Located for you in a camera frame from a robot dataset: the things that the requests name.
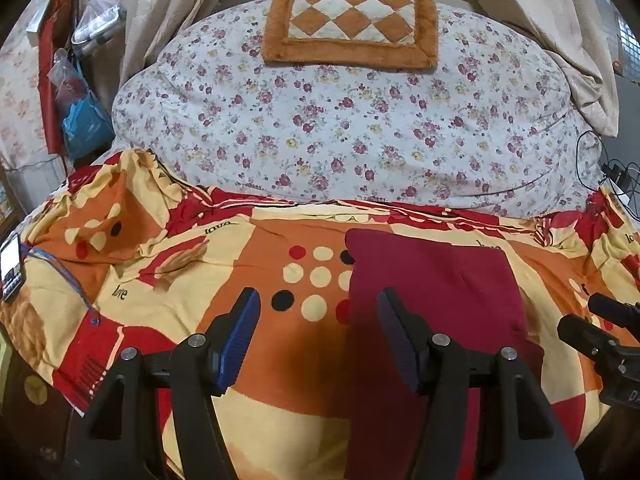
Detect orange red printed blanket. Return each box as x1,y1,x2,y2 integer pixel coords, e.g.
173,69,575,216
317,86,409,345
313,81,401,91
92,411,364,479
0,147,640,480

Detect smartphone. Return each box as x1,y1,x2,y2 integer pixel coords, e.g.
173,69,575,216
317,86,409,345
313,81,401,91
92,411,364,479
0,232,27,302

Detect blue cable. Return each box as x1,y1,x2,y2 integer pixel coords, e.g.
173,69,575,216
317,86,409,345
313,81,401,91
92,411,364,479
25,247,101,326

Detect orange checkered cushion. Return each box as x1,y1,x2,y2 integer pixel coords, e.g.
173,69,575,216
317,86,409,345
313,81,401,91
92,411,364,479
262,0,441,70

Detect white charger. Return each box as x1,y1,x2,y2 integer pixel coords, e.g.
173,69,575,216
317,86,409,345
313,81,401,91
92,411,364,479
607,185,638,206

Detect silvery plastic bag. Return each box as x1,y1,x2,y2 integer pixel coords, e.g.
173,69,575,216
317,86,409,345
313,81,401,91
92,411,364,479
70,0,126,56

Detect clear plastic bag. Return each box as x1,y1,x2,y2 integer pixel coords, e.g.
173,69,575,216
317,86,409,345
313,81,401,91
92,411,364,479
47,50,93,106

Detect hanging red cloth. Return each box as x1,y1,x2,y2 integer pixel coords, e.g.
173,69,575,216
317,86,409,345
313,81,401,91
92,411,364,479
37,0,76,156

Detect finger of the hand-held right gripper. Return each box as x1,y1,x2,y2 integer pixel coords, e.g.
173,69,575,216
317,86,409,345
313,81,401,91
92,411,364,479
587,292,640,327
557,315,626,361

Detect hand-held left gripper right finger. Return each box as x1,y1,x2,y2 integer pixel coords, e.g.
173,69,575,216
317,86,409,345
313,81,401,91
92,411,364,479
377,287,586,480

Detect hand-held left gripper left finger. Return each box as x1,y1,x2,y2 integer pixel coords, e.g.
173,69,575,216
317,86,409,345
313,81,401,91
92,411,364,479
62,287,262,480

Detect black cable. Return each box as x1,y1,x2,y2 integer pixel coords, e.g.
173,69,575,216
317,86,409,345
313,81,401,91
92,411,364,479
575,130,640,211

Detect blue plastic bag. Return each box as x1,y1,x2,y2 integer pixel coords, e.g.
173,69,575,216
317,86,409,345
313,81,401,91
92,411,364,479
62,95,116,161

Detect white floral quilt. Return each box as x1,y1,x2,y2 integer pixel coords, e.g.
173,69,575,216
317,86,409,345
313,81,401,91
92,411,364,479
111,0,603,218

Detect dark red cloth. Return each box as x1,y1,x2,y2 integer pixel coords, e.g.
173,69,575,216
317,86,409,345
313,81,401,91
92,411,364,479
344,227,546,480

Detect black charger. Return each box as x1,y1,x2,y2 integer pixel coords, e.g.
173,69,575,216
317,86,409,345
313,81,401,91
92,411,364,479
602,162,633,188

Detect beige curtain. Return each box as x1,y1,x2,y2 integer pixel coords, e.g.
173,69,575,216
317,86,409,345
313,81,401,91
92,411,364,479
450,0,621,138
85,0,246,106

